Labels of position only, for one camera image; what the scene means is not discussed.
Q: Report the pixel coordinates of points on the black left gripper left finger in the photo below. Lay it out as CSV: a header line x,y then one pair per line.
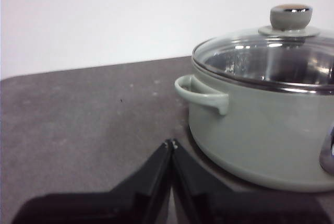
x,y
141,198

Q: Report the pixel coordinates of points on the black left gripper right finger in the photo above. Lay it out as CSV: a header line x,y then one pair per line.
x,y
206,203

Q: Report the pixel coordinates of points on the glass lid with green knob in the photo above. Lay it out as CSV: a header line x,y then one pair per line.
x,y
291,16

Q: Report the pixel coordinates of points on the pale green electric steamer pot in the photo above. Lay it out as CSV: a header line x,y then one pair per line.
x,y
261,135

